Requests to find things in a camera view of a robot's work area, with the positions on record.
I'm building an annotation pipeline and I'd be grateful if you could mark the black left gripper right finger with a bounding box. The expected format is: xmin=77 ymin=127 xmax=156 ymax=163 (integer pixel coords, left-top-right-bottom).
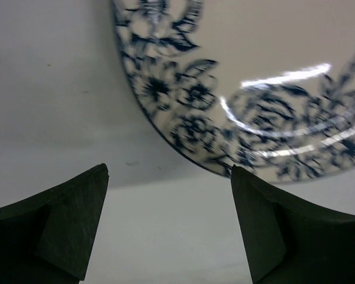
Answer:
xmin=231 ymin=166 xmax=355 ymax=283

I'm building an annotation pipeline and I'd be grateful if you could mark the blue floral white plate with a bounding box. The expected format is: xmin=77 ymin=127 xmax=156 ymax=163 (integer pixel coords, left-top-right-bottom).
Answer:
xmin=111 ymin=1 xmax=355 ymax=183

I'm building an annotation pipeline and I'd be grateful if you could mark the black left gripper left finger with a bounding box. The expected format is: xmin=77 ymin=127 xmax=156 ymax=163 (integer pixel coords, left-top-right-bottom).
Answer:
xmin=0 ymin=163 xmax=109 ymax=283

